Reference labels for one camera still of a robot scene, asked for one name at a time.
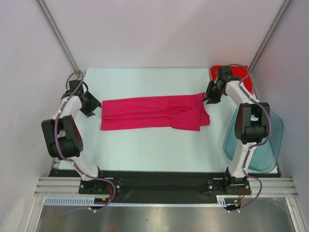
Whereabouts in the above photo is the front aluminium frame rail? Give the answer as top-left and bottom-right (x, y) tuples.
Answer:
(34, 177), (298, 198)

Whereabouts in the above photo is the folded red t shirt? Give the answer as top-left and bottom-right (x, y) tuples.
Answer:
(209, 64), (254, 92)

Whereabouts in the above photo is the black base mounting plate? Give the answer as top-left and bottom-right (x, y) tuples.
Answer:
(49, 169), (280, 203)

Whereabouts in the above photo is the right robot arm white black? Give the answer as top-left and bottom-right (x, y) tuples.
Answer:
(204, 65), (271, 195)

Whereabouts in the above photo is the magenta pink t shirt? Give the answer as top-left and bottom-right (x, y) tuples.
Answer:
(100, 92), (211, 131)

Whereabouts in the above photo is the teal transparent plastic bin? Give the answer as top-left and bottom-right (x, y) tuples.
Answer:
(223, 110), (284, 173)

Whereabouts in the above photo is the aluminium frame post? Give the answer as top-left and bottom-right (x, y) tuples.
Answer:
(35, 0), (80, 71)
(249, 0), (294, 72)

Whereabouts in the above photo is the right aluminium frame post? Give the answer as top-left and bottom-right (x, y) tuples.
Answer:
(249, 0), (294, 72)

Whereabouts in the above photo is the left aluminium frame post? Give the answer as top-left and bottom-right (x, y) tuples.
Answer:
(35, 0), (80, 71)

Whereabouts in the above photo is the grey slotted cable duct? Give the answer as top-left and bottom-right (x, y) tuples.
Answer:
(44, 196), (240, 208)

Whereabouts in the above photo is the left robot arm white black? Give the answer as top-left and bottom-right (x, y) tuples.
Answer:
(41, 80), (107, 194)

